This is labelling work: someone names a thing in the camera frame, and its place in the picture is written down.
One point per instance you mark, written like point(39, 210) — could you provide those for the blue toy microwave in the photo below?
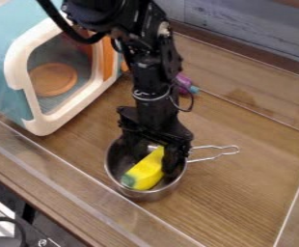
point(32, 42)

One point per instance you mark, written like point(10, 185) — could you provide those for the yellow toy banana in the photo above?
point(146, 173)

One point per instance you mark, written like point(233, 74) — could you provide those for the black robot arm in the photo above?
point(136, 26)

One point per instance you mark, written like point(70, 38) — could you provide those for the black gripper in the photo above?
point(151, 121)

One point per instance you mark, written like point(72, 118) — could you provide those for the orange microwave turntable plate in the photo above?
point(52, 79)

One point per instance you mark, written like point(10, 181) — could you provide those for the silver pot with wire handle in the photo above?
point(169, 182)

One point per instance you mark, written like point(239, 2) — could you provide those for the purple toy eggplant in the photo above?
point(186, 86)

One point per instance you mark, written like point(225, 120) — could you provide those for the clear acrylic barrier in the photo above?
point(100, 217)

